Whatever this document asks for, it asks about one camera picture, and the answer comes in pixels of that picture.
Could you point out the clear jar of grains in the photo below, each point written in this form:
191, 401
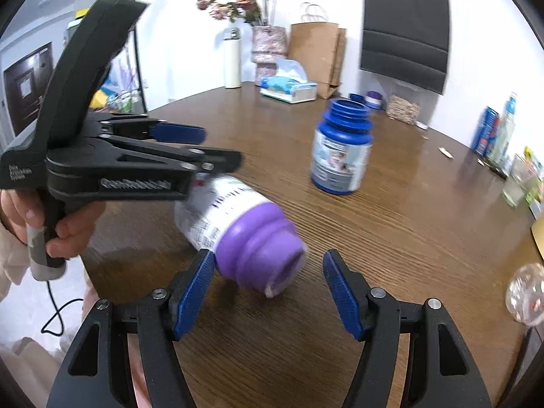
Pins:
403, 110

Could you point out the clear drinking glass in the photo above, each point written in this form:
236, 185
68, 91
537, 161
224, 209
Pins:
515, 186

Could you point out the white thermos bottle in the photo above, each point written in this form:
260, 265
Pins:
231, 48

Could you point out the black paper bag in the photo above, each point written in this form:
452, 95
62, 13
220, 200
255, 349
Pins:
407, 40

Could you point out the dark wooden door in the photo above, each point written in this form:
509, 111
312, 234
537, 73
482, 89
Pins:
25, 84

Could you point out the brown paper bag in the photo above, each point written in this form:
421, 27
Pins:
319, 46

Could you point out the blue red soda can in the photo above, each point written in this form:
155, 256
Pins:
486, 130

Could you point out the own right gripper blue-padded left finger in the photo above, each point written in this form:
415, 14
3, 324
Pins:
96, 370

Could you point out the blue bottle with white label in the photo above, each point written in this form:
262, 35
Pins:
341, 147

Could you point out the small purple white jar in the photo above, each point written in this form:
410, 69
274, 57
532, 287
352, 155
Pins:
374, 100

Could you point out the clear glass bottle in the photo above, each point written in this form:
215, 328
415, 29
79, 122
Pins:
504, 132

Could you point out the purple bottle with white label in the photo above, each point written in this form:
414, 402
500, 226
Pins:
254, 242

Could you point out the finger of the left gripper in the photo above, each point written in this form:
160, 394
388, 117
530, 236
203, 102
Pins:
133, 128
207, 160

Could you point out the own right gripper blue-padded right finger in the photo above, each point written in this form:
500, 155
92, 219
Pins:
441, 371

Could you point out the snack packets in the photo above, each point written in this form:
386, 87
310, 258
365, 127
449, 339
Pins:
534, 190

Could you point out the clear patterned glass cup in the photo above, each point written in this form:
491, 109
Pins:
524, 296

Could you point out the blue bottle cap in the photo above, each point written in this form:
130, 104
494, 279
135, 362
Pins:
356, 97

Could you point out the pink speckled vase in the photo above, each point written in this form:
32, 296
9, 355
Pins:
269, 44

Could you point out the person's left hand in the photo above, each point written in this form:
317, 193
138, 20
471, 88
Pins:
20, 209

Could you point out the rack with colourful items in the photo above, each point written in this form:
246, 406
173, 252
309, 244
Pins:
119, 93

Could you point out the tissue box with blue pack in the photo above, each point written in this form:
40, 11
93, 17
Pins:
290, 84

